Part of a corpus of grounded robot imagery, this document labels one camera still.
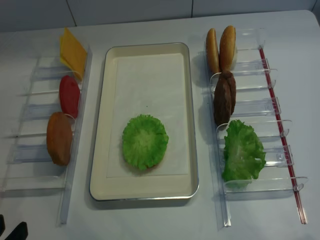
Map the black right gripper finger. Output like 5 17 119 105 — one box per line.
5 221 28 240

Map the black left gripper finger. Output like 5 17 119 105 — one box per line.
0 214 6 234

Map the green lettuce leaf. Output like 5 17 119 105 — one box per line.
222 119 266 182
122 114 169 171

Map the red tomato slice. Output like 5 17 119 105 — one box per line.
59 75 81 119

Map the yellow cheese slice back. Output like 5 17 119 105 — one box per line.
59 36 70 68

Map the yellow cheese slice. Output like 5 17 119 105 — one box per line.
61 27 87 81
59 36 70 68

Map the yellow cheese slice front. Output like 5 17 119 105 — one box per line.
61 27 87 81

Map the green lettuce leaf in rack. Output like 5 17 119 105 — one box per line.
222 119 266 182

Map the brown meat patty back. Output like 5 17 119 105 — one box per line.
225 71 237 115

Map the clear acrylic left rack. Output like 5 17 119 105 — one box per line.
0 47 92 225

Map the clear acrylic rack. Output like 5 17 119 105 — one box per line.
198 27 309 228
0 47 92 225

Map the brown bun left rack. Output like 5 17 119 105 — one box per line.
46 112 73 166

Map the cream metal tray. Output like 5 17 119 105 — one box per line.
89 42 199 201

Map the white paper tray liner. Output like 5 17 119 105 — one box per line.
106 53 190 178

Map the bun slice left on right rack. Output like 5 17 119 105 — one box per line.
205 28 220 74

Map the bun slice on rack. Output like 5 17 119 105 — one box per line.
205 28 220 74
219 25 238 71

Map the clear acrylic right rack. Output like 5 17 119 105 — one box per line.
198 27 309 228

